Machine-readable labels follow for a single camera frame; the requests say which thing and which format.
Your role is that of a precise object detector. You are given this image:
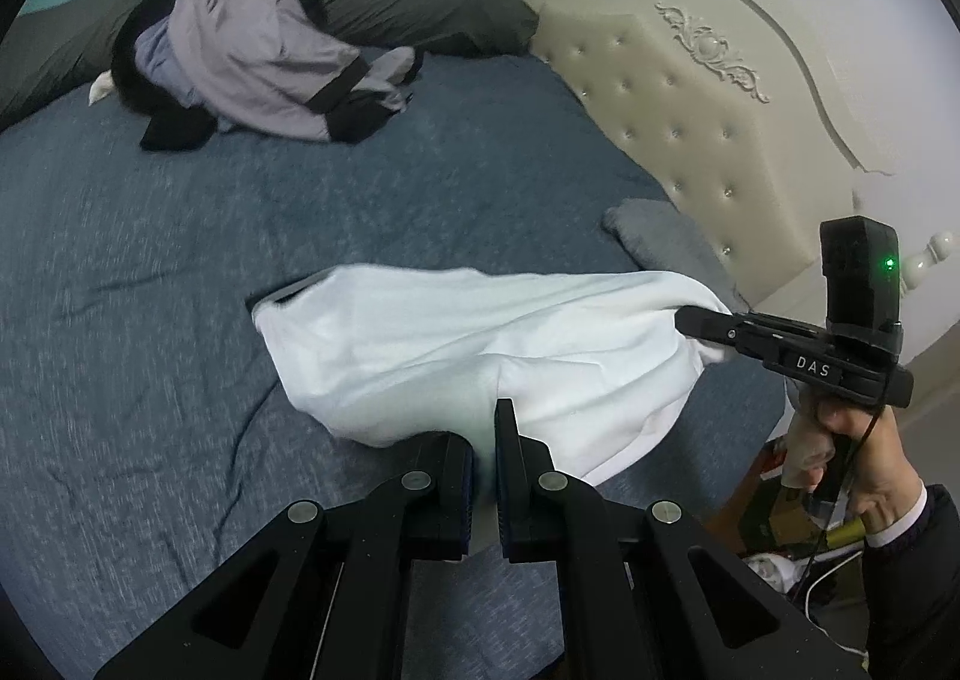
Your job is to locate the black garment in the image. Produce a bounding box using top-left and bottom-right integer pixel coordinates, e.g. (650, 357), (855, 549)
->
(111, 0), (218, 152)

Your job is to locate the lavender grey jacket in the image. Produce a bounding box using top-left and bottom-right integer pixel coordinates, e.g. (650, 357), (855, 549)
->
(169, 0), (425, 142)

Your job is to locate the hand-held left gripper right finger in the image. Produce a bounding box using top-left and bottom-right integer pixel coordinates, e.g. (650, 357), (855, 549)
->
(493, 397), (871, 680)

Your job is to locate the light blue shirt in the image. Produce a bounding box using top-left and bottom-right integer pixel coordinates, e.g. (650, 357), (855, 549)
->
(135, 20), (203, 107)

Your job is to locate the person's right hand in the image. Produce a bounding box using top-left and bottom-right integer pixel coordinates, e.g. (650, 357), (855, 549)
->
(782, 401), (929, 540)

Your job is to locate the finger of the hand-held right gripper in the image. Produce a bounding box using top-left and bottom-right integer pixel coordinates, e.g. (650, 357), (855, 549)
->
(673, 303), (790, 360)

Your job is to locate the yellow green packet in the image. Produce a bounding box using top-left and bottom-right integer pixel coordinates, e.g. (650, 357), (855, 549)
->
(821, 519), (867, 550)

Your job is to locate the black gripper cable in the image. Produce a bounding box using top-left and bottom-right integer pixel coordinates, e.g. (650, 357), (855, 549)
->
(795, 410), (884, 610)

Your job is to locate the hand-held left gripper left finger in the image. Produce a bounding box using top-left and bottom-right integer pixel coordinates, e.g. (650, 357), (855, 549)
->
(94, 431), (475, 680)

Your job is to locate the small grey cloth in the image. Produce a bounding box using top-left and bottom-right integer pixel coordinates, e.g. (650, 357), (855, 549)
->
(602, 198), (751, 314)

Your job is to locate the white polo shirt black trim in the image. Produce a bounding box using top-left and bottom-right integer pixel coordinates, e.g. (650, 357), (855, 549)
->
(251, 264), (740, 486)

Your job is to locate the cream tufted headboard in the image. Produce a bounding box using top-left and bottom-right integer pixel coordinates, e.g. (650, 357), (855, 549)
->
(514, 0), (960, 366)

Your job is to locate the person's right forearm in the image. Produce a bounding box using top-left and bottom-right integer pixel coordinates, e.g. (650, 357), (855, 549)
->
(859, 481), (960, 680)

